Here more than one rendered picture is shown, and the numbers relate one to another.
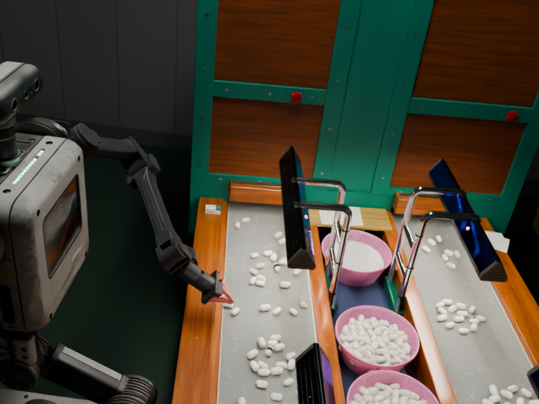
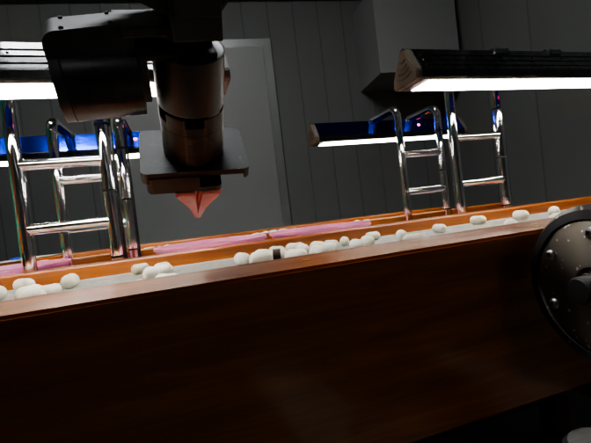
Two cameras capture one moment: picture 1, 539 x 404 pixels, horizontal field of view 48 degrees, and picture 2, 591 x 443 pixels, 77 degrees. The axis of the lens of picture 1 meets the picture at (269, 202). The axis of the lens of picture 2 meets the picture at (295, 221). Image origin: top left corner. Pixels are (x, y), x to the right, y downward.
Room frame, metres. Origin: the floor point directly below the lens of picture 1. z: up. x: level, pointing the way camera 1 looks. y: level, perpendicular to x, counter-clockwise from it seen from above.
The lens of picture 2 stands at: (1.40, 0.54, 0.81)
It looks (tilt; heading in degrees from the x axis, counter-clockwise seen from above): 1 degrees down; 258
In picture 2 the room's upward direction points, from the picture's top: 7 degrees counter-clockwise
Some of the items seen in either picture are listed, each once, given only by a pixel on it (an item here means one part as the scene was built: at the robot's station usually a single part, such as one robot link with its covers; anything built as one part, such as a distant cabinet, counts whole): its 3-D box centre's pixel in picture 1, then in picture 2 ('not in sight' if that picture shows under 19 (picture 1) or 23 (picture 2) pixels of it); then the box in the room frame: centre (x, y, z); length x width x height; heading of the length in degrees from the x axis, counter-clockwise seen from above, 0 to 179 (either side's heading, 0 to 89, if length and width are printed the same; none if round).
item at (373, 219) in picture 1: (349, 216); not in sight; (2.08, -0.33, 0.77); 0.33 x 0.15 x 0.01; 95
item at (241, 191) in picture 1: (266, 192); not in sight; (2.10, 0.02, 0.83); 0.30 x 0.06 x 0.07; 95
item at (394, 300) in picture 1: (428, 254); (101, 204); (1.70, -0.56, 0.90); 0.20 x 0.19 x 0.45; 5
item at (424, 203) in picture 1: (430, 204); not in sight; (2.16, -0.66, 0.83); 0.30 x 0.06 x 0.07; 95
